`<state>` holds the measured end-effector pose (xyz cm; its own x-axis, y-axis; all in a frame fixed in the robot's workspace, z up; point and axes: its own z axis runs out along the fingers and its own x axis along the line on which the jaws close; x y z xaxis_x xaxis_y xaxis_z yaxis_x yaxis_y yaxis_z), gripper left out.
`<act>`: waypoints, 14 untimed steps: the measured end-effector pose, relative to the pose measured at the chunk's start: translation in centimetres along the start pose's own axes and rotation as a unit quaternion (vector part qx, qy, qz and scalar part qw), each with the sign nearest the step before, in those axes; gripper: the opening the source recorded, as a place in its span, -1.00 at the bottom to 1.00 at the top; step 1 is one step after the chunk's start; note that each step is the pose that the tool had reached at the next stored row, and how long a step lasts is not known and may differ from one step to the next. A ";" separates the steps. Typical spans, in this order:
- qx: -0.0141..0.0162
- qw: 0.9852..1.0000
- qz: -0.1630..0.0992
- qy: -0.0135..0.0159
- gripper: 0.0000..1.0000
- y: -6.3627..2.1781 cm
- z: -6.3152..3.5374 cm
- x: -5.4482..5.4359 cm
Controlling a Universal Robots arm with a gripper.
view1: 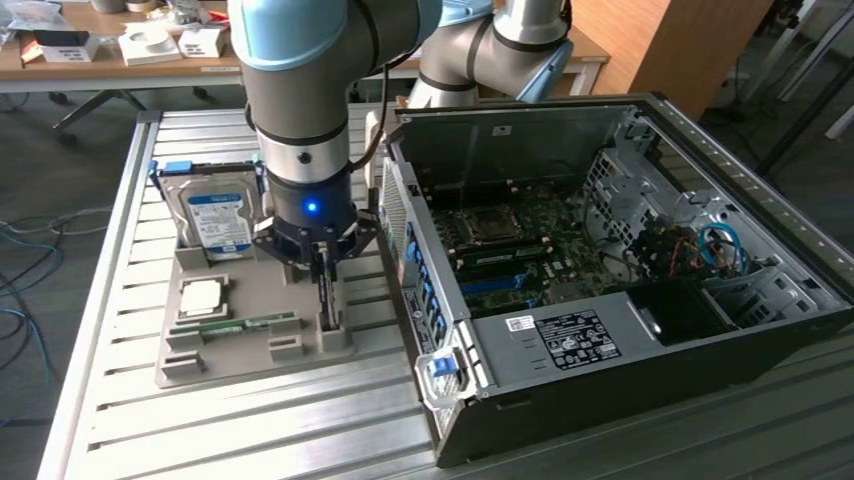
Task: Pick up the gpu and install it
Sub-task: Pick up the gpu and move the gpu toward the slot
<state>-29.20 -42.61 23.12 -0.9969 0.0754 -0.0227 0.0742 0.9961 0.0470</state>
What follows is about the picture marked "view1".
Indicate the white case sticker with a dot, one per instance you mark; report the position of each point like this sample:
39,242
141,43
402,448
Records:
504,131

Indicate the clear plastic bag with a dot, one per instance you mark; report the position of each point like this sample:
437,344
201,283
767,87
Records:
27,15

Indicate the beige tape roll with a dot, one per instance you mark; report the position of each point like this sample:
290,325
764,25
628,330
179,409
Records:
142,5

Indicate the blue case latch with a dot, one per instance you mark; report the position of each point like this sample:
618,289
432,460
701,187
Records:
446,364

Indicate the grey parts rack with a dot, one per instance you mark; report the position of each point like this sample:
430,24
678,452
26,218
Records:
254,310

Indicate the small white labelled box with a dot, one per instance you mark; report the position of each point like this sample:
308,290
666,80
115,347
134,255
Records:
201,44

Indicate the black open PC case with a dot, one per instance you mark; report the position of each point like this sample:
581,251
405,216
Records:
601,400

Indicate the wooden cabinet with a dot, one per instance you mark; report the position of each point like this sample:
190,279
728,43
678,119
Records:
668,50

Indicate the wooden desk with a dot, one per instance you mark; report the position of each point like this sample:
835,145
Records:
101,70

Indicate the silver CPU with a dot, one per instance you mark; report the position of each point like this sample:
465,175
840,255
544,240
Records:
203,299

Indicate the green motherboard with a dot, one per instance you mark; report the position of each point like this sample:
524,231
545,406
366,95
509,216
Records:
568,240

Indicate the orange tool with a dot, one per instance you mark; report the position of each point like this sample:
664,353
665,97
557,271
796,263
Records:
219,17

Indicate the black graphics card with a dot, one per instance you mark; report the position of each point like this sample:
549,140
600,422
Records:
329,305

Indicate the blue expansion slot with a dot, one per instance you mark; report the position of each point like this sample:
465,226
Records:
497,286

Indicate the white box with black lid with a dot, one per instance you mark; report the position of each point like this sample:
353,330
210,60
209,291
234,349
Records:
67,50

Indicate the white box with round insert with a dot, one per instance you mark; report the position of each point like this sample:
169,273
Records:
150,47

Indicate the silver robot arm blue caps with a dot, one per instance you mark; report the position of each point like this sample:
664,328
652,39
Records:
301,100

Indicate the grey chipset heatsink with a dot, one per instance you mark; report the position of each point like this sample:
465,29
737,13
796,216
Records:
568,293

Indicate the grey cup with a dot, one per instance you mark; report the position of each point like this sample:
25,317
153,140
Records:
109,5

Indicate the green RAM stick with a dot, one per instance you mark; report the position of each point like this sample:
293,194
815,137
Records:
221,326

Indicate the hard disk with blue carrier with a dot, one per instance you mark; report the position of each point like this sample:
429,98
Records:
214,210

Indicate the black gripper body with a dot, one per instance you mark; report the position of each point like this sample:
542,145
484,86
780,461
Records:
310,210

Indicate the grey power supply unit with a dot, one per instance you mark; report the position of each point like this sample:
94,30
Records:
508,350

